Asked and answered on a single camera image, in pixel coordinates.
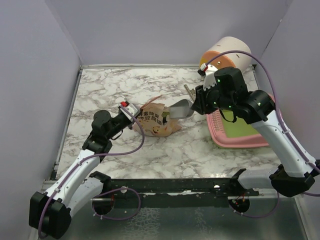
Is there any grey metal litter scoop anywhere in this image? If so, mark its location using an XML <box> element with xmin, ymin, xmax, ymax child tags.
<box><xmin>169</xmin><ymin>99</ymin><xmax>194</xmax><ymax>120</ymax></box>

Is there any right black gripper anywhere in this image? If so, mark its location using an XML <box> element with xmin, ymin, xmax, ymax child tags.
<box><xmin>191</xmin><ymin>81</ymin><xmax>234</xmax><ymax>115</ymax></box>

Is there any round pastel drawer cabinet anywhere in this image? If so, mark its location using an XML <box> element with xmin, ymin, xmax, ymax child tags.
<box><xmin>199</xmin><ymin>36</ymin><xmax>252</xmax><ymax>76</ymax></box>

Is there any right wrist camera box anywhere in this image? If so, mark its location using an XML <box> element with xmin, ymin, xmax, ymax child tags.
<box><xmin>197</xmin><ymin>63</ymin><xmax>218</xmax><ymax>91</ymax></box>

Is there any metal bag sealing clip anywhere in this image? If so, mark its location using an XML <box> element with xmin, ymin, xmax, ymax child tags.
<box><xmin>183</xmin><ymin>84</ymin><xmax>196</xmax><ymax>102</ymax></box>

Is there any pink green litter box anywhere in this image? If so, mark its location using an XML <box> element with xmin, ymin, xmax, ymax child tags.
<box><xmin>206</xmin><ymin>92</ymin><xmax>286</xmax><ymax>150</ymax></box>

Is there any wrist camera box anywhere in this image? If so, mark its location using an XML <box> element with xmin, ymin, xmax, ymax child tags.
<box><xmin>119</xmin><ymin>101</ymin><xmax>141</xmax><ymax>122</ymax></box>
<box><xmin>197</xmin><ymin>63</ymin><xmax>218</xmax><ymax>91</ymax></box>

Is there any pink cat litter bag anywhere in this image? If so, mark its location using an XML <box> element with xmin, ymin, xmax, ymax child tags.
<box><xmin>136</xmin><ymin>95</ymin><xmax>182</xmax><ymax>137</ymax></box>

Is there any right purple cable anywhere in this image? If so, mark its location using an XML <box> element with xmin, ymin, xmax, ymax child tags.
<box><xmin>204</xmin><ymin>49</ymin><xmax>320</xmax><ymax>197</ymax></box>

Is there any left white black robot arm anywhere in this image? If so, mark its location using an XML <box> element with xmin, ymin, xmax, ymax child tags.
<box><xmin>29</xmin><ymin>104</ymin><xmax>140</xmax><ymax>239</ymax></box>

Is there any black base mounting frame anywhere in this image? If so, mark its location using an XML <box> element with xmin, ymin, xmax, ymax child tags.
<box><xmin>90</xmin><ymin>171</ymin><xmax>259</xmax><ymax>215</ymax></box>

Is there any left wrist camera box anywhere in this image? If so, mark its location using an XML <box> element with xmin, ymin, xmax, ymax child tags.
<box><xmin>119</xmin><ymin>101</ymin><xmax>141</xmax><ymax>122</ymax></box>

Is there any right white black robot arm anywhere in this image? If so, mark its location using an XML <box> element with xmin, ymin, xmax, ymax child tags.
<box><xmin>191</xmin><ymin>64</ymin><xmax>320</xmax><ymax>197</ymax></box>

